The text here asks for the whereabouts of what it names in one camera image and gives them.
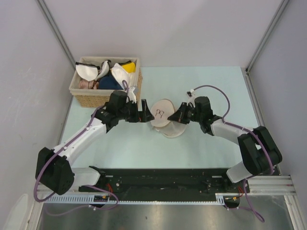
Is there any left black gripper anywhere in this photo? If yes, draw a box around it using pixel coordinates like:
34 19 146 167
117 99 154 123

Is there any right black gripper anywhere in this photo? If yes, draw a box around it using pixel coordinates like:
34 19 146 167
168 102 202 124

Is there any white mesh laundry bag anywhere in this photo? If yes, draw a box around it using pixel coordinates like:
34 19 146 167
150 99 187 138

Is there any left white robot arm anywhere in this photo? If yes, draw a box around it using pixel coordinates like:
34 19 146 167
35 91 154 195

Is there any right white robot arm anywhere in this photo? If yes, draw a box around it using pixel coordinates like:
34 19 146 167
168 96 282 192

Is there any yellow bra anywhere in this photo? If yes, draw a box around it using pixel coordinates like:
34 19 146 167
121 61 136 73

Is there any navy blue bra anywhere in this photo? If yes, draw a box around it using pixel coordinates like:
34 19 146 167
98 75 122 90

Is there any pink beige bra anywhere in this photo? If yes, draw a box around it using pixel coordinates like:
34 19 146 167
79 79 99 90

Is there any white bra black trim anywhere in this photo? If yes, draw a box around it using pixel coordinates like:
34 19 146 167
75 62 100 81

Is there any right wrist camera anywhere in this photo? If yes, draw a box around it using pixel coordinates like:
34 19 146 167
186 89 196 103

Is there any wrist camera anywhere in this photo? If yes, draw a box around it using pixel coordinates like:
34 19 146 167
186 89 196 103
127 86 138 103

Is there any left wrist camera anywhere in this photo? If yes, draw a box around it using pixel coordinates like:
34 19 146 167
127 86 138 103

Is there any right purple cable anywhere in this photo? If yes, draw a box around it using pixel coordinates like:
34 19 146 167
191 84 276 222

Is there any purple cable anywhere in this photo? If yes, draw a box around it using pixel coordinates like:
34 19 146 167
191 84 276 222
33 80 130 216

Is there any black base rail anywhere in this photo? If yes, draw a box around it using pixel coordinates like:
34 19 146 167
79 168 249 201

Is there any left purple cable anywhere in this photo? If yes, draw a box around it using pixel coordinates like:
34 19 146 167
33 80 130 216

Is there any white slotted cable duct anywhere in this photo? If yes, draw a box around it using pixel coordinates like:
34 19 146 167
46 193 230 205

